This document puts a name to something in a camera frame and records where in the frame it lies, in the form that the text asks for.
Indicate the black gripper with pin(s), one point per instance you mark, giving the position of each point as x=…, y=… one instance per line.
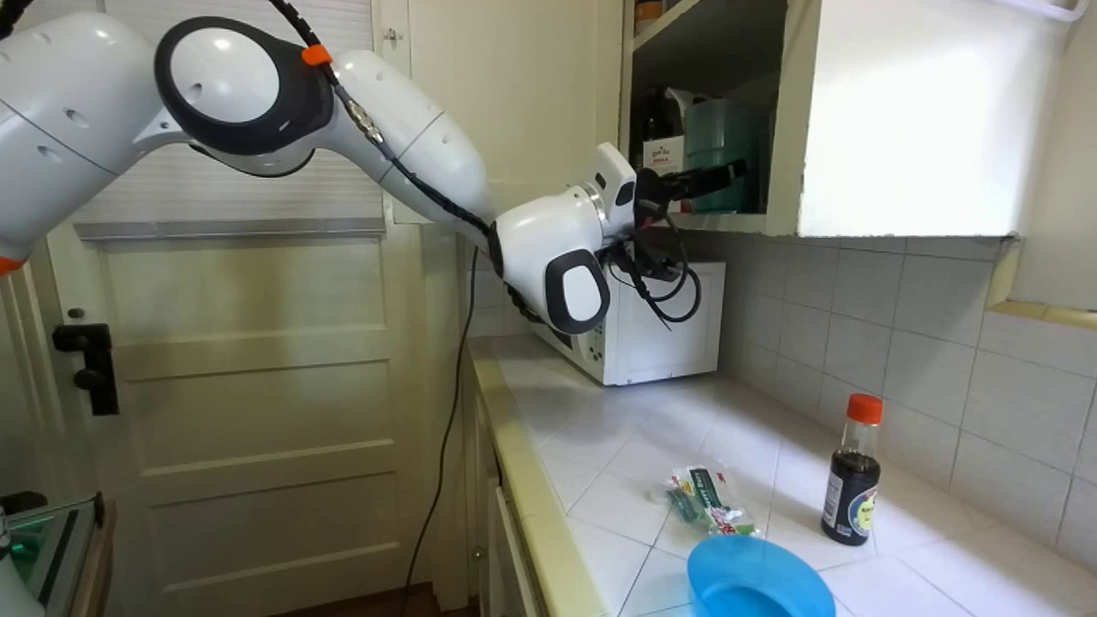
x=661, y=190

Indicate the teal translucent plastic cup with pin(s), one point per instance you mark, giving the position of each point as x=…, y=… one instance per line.
x=731, y=131

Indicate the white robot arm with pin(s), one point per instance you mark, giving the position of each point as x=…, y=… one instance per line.
x=69, y=103

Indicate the white cabinet door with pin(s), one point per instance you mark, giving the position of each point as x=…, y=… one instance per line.
x=926, y=115
x=527, y=71

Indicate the cream lower counter cabinet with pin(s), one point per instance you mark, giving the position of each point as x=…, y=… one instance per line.
x=503, y=560

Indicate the white microwave oven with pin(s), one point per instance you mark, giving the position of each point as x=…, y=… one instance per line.
x=664, y=353

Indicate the green white snack packet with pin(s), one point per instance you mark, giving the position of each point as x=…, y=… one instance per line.
x=708, y=502

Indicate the soy sauce bottle red cap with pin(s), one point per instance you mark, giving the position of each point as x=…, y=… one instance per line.
x=847, y=492

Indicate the blue plastic bowl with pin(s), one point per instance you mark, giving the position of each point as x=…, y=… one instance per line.
x=757, y=579

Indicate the white door window blind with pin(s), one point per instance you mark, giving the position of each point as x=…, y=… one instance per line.
x=286, y=201

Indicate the white panel door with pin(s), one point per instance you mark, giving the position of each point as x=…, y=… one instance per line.
x=263, y=398

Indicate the black door lock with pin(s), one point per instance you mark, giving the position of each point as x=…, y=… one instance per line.
x=96, y=364

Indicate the white upper wall cabinet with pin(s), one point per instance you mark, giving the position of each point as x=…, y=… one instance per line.
x=731, y=223

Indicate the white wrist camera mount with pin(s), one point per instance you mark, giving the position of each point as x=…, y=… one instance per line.
x=618, y=175

